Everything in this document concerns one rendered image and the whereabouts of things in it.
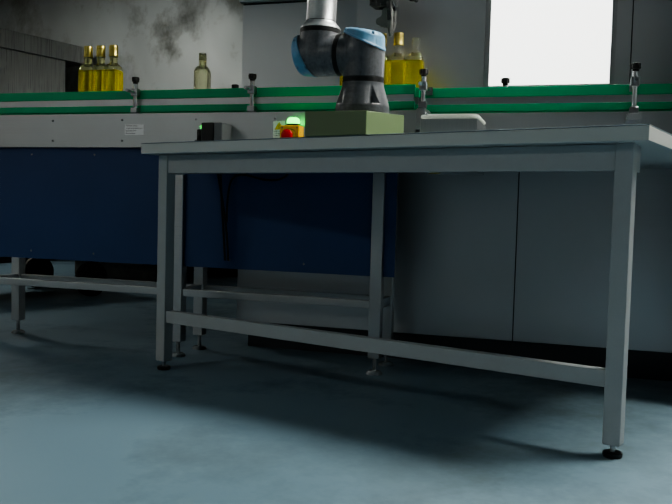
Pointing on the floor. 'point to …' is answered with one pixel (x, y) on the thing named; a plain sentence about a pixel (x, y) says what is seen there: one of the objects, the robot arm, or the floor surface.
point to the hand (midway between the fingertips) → (392, 32)
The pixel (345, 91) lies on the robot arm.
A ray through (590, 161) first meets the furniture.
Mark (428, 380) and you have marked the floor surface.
